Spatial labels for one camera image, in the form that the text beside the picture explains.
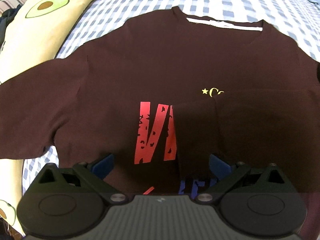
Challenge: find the dark maroon printed t-shirt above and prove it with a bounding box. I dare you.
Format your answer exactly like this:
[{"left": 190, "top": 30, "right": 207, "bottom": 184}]
[{"left": 1, "top": 7, "right": 319, "bottom": 193}]

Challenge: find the yellow avocado print pillow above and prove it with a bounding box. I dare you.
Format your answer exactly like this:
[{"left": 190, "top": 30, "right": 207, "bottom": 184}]
[{"left": 0, "top": 0, "right": 106, "bottom": 238}]

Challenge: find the blue white checkered bedsheet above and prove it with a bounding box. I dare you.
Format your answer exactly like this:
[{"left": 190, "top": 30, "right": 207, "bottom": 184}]
[{"left": 57, "top": 0, "right": 318, "bottom": 62}]

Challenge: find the dark garment beside pillow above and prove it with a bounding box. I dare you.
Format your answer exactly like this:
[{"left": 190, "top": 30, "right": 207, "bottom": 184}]
[{"left": 0, "top": 5, "right": 22, "bottom": 51}]

